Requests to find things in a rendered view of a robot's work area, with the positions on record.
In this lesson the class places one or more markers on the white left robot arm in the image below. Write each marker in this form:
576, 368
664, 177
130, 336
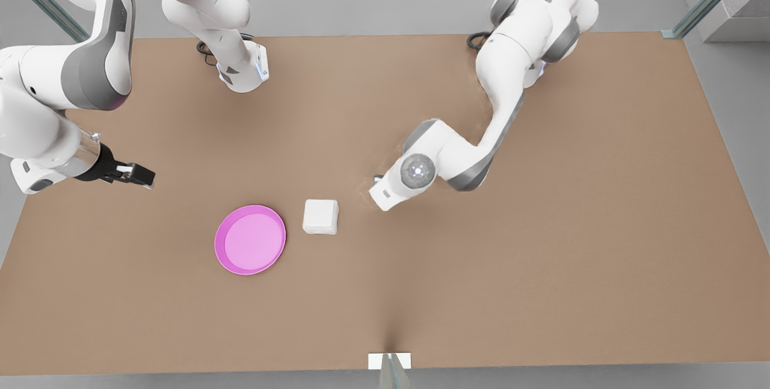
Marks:
511, 52

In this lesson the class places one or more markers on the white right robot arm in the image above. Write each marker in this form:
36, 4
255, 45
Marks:
36, 106

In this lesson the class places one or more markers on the small white box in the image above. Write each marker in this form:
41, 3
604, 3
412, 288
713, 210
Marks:
320, 216

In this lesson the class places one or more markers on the pink round plate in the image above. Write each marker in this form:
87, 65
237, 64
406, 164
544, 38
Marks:
249, 240

